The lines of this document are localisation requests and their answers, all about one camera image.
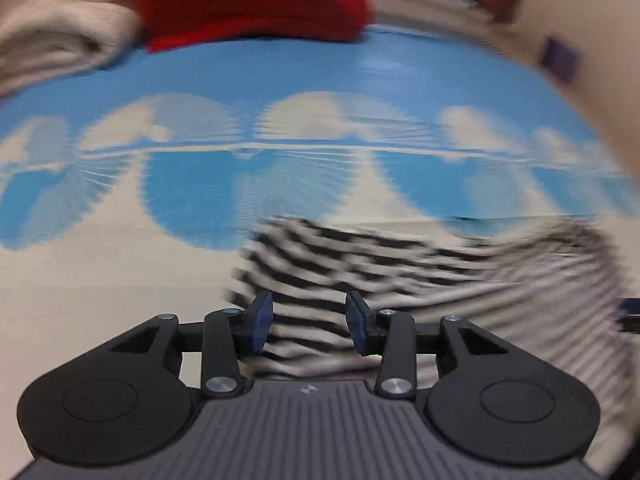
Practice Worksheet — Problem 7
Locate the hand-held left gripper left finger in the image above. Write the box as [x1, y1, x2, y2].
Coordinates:
[107, 291, 274, 399]

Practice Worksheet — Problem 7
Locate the red folded blanket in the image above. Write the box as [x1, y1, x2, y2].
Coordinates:
[137, 0, 377, 54]

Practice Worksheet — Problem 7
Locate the purple paper bag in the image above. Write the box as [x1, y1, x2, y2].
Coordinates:
[540, 35, 584, 84]

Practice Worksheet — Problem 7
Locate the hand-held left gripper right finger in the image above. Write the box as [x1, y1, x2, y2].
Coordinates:
[345, 291, 507, 401]

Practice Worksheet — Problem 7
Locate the blue printed bed sheet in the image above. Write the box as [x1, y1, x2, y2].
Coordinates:
[0, 24, 640, 480]

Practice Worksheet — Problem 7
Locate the striped hoodie with white vest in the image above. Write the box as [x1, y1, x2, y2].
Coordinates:
[220, 215, 638, 461]

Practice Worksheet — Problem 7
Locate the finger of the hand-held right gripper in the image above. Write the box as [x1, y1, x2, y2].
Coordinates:
[616, 297, 640, 335]

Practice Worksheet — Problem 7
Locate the cream folded quilt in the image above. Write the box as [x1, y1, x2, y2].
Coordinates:
[0, 0, 147, 99]

